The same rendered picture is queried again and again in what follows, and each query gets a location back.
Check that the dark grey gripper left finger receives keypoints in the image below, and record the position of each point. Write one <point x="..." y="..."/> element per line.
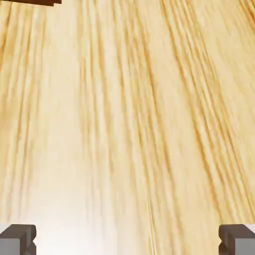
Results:
<point x="14" y="237"/>

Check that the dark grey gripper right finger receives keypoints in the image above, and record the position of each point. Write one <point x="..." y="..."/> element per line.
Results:
<point x="237" y="237"/>

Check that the dark brown wooden cabinet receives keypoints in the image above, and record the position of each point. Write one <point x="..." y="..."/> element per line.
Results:
<point x="33" y="2"/>

